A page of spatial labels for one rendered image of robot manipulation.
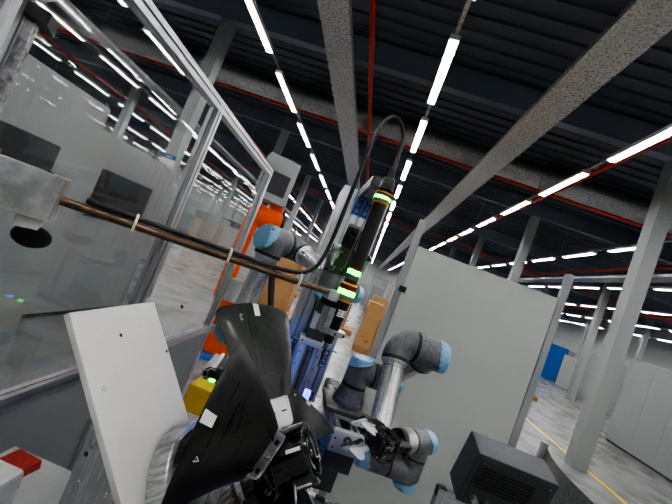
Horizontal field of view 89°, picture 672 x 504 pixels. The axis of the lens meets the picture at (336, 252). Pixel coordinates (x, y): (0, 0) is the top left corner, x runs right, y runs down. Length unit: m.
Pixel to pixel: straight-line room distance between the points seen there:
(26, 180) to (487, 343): 2.70
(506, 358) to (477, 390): 0.32
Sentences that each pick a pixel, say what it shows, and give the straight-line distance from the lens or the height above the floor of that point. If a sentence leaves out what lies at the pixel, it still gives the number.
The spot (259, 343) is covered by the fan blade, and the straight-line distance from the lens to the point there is 0.86.
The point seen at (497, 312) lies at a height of 1.74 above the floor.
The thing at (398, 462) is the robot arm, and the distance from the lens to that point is 1.28.
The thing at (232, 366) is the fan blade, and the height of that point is 1.41.
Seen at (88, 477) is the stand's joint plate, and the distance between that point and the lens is 0.91.
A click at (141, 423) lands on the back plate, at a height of 1.18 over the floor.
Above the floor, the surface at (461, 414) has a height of 0.95.
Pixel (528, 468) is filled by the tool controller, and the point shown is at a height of 1.23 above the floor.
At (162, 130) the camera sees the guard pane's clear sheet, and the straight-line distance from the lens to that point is 1.27.
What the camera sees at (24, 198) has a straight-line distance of 0.67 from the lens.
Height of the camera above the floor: 1.60
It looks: 3 degrees up
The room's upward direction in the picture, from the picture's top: 21 degrees clockwise
